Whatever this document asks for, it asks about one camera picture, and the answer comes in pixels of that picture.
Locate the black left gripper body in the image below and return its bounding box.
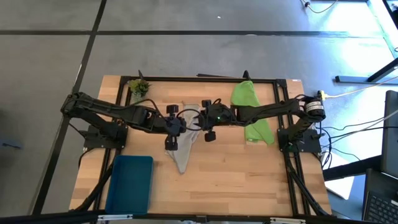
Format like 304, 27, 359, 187
161, 114, 188, 139

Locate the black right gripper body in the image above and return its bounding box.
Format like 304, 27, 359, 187
200, 104, 234, 131

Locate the grey waffle towel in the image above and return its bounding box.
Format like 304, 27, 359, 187
164, 102, 202, 174

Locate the green microfiber towel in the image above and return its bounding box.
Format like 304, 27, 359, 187
230, 80, 276, 146

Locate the teal plastic basket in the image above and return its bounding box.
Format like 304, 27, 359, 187
104, 154, 155, 215

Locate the small potted artificial plant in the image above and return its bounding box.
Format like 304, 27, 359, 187
127, 78, 152, 103

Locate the white paper sheet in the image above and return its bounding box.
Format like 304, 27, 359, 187
323, 151, 356, 200

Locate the black floor beam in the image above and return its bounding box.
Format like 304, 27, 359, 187
322, 154, 382, 182

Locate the black desk foot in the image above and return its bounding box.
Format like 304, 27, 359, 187
334, 57, 398, 84

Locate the dark monitor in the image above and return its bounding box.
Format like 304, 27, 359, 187
381, 90, 398, 179

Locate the black laptop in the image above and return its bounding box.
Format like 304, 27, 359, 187
362, 167, 398, 224

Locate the black left gripper cable loop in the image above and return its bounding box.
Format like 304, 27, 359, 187
176, 108, 203, 131

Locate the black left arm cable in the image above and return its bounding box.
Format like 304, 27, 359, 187
133, 98, 167, 121

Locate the black aluminium table frame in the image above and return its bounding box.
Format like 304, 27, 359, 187
70, 74, 332, 218

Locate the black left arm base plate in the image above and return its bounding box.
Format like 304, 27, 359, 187
79, 124, 129, 149

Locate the silver aluminium bracket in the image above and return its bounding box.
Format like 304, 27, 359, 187
269, 217, 307, 224
98, 213, 134, 222

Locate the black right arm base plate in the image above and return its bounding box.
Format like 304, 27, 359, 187
277, 128, 323, 153

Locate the black floor cable bundle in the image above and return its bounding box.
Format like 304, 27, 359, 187
319, 115, 388, 169

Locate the thin floor cable with plug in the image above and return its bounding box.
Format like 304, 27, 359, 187
299, 0, 340, 14

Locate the cream power cable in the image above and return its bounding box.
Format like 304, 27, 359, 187
325, 75, 398, 100

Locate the black front rail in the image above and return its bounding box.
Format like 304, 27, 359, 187
0, 210, 398, 224

